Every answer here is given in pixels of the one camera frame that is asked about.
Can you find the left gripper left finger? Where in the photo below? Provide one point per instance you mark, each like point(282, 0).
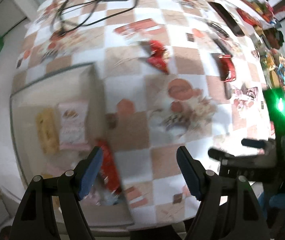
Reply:
point(77, 183)

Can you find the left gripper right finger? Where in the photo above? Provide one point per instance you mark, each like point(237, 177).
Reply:
point(200, 182)

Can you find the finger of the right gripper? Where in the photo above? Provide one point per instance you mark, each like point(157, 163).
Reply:
point(253, 143)
point(217, 154)

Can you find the long red snack packet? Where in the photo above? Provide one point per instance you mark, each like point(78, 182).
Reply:
point(108, 170)

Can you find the pink crispy cranberry packet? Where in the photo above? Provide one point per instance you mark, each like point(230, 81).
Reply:
point(73, 125)

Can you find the yellow wafer snack packet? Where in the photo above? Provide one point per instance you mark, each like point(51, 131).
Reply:
point(46, 131)

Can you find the small red snack bag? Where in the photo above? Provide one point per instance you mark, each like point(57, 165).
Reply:
point(157, 55)

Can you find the pink white snack packet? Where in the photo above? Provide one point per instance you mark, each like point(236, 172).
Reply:
point(243, 97)

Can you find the red chocolate bar packet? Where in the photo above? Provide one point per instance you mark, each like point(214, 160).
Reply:
point(227, 68)

